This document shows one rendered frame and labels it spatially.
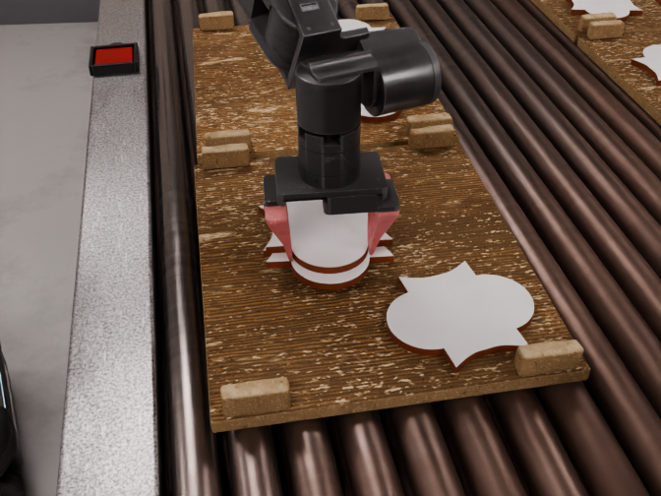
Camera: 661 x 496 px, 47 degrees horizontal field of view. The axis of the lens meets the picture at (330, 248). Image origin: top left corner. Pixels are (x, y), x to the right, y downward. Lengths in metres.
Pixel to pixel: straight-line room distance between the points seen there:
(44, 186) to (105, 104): 1.57
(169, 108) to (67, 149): 1.79
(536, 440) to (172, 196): 0.52
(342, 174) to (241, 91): 0.48
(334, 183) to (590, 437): 0.32
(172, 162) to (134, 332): 0.30
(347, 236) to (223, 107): 0.39
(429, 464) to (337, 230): 0.26
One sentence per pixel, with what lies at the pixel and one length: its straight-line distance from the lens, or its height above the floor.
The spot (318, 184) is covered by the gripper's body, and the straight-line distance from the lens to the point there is 0.69.
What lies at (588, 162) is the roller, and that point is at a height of 0.92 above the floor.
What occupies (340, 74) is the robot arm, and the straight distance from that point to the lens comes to 0.65.
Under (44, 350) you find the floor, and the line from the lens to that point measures 2.13.
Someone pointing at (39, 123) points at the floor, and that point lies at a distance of 3.12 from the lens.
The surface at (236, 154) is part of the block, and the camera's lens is 0.96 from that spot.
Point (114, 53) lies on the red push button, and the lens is 1.31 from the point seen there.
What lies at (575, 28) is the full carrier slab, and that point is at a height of 0.94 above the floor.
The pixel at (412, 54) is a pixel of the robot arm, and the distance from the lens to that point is 0.69.
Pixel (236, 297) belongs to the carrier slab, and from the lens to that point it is 0.78.
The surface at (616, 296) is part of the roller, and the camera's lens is 0.85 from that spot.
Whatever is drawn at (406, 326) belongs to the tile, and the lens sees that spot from 0.73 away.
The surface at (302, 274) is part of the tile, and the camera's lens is 0.75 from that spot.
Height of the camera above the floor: 1.47
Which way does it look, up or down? 40 degrees down
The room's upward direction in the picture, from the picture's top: straight up
